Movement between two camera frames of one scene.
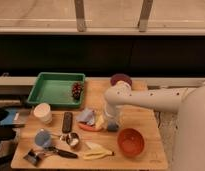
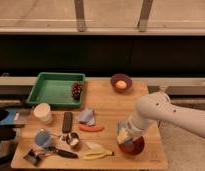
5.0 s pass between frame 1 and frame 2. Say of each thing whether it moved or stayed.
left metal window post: stayed
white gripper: moved
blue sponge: moved
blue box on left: stayed
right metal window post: stayed
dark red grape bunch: stayed
